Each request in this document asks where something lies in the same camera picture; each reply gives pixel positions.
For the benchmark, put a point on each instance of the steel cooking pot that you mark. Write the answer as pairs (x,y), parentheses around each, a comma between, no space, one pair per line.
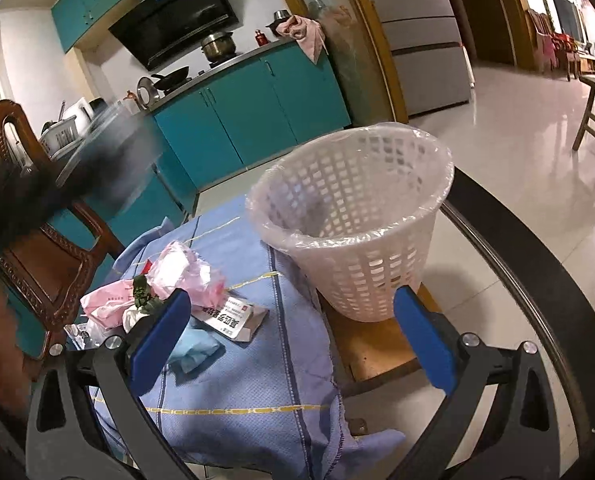
(218,47)

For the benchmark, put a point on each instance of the green leafy vegetable scrap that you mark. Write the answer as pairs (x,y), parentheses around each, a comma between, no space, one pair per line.
(145,300)

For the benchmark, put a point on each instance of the wooden board under basket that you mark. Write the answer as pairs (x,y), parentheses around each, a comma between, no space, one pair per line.
(367,355)

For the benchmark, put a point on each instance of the light blue face mask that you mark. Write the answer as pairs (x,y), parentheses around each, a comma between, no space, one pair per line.
(195,348)

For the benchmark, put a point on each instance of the blue checkered cloth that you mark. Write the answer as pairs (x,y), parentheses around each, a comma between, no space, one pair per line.
(270,405)

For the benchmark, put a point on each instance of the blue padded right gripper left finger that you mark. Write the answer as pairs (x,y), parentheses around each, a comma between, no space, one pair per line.
(64,437)

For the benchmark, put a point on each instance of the silver foil wrapper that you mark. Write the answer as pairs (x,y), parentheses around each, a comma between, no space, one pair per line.
(84,336)

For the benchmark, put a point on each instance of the pink plastic bag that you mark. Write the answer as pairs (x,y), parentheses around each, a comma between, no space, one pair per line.
(179,267)

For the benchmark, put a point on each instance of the silver refrigerator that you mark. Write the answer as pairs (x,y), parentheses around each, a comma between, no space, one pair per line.
(425,41)

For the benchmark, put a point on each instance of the pink hanging towel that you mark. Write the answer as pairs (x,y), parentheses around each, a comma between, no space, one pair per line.
(307,33)

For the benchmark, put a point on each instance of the carved wooden chair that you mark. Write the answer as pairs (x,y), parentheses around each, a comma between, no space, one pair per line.
(46,272)

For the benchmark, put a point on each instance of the white plastic waste basket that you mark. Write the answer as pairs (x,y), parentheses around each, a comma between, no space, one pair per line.
(355,210)

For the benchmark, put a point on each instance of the pink paper wrapper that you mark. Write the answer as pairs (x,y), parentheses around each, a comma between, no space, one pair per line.
(105,305)

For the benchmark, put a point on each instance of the red bottle on counter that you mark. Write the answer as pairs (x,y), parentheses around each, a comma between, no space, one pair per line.
(261,38)

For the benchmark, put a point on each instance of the white medicine box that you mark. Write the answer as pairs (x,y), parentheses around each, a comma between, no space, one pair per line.
(235,319)

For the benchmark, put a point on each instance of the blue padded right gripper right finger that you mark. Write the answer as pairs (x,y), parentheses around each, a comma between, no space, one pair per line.
(520,438)

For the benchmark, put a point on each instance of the white tissue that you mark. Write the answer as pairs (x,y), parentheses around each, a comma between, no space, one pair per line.
(131,317)

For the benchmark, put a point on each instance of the teal kitchen cabinets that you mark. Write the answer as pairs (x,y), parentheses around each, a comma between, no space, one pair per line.
(229,120)

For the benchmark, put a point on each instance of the black range hood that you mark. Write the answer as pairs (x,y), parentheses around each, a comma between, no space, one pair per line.
(156,31)

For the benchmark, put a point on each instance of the black wok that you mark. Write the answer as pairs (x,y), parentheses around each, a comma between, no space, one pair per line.
(171,81)

